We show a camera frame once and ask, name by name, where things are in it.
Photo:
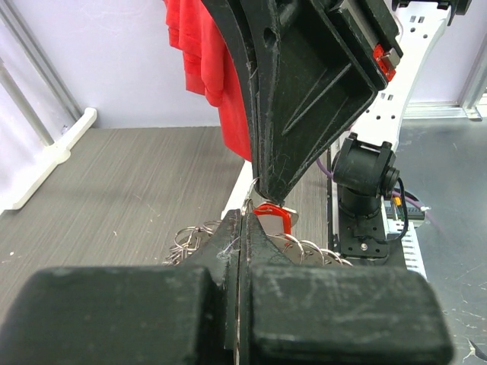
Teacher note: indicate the key with red white tag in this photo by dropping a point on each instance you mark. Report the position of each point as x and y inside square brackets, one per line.
[275, 219]

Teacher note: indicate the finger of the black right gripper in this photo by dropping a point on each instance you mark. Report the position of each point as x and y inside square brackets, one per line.
[238, 23]
[318, 67]

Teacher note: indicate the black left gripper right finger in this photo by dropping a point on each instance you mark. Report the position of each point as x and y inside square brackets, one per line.
[298, 314]

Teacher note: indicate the white rack base bar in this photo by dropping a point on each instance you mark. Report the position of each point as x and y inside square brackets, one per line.
[49, 158]

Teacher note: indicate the red cloth on hanger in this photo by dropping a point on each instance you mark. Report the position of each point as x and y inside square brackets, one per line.
[209, 69]

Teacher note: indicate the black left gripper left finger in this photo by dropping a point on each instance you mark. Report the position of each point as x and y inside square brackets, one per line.
[156, 314]

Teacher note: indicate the white slotted cable duct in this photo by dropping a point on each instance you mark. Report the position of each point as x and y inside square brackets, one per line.
[412, 252]

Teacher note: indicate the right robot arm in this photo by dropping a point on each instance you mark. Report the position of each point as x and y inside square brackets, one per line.
[420, 25]

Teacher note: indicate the white rack foot bar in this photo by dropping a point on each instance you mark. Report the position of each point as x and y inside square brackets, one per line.
[240, 190]

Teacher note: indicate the grey rack pole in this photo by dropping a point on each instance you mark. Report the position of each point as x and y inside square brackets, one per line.
[16, 94]

